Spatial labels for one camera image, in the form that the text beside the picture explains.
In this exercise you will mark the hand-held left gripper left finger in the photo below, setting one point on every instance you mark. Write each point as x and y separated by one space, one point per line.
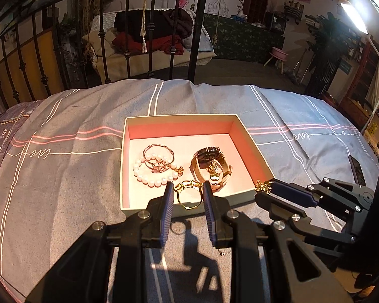
167 214

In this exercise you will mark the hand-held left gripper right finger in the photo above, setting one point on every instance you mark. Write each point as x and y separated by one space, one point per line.
209 214

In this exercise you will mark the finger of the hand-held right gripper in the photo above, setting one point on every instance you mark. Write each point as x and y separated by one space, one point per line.
290 192
277 206

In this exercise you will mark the gold bangle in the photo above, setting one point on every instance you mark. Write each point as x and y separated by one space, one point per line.
186 204

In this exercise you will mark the gold charm earring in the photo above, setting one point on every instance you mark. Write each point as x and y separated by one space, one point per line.
214 170
262 186

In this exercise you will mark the gold wristwatch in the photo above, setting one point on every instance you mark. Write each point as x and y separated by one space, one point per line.
205 157

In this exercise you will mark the thin silver bangle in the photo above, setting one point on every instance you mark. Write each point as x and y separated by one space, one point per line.
169 151

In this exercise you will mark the cardboard box pink inside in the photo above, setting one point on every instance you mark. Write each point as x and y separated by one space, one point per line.
183 126

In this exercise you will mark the blue grey plaid bedsheet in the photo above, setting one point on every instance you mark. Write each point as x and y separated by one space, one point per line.
66 164

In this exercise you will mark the wooden cabinet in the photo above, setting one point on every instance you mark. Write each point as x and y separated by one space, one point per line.
361 79

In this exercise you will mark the pink stool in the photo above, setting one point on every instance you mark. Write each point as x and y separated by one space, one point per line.
279 53

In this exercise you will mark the dark potted plant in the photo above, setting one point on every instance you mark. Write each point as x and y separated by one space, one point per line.
325 56

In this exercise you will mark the white wicker swing sofa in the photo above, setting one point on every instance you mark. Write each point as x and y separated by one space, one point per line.
120 66

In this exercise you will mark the green patterned counter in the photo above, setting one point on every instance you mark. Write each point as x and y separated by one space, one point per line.
240 42

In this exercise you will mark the red clothing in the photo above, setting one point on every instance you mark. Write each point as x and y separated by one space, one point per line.
159 44

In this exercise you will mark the small black screen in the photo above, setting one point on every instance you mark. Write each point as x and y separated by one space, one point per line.
275 22

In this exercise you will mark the white floor lamp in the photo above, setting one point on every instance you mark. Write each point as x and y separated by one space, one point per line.
353 17

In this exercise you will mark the black clothing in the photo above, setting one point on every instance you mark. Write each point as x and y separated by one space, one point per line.
164 22

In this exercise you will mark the black iron bed frame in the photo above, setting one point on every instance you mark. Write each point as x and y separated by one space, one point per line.
199 22

